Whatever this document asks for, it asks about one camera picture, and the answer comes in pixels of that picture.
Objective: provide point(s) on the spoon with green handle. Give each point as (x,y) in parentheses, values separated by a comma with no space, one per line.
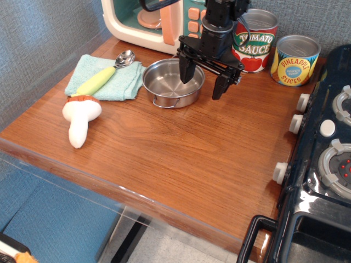
(92,85)

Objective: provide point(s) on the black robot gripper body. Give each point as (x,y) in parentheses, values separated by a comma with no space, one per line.
(213,50)

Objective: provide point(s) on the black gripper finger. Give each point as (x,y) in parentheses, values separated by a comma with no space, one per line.
(186,67)
(222,83)

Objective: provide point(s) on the light blue folded cloth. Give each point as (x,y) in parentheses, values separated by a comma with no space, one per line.
(123,85)

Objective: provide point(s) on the orange object in corner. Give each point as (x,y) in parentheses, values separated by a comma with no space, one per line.
(25,257)

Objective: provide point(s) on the plush white mushroom toy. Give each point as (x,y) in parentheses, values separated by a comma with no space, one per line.
(79,111)

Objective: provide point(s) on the teal toy microwave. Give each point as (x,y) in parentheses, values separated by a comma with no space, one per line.
(143,23)

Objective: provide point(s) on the black toy stove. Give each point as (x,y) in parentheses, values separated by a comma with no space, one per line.
(313,223)

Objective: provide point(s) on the tomato sauce can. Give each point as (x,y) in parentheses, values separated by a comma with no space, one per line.
(253,38)

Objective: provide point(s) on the pineapple slices can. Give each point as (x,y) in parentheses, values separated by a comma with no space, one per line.
(294,60)

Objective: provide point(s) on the stainless steel pan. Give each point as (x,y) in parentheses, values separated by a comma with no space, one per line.
(165,88)

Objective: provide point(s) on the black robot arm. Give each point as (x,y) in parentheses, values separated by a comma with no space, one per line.
(221,13)

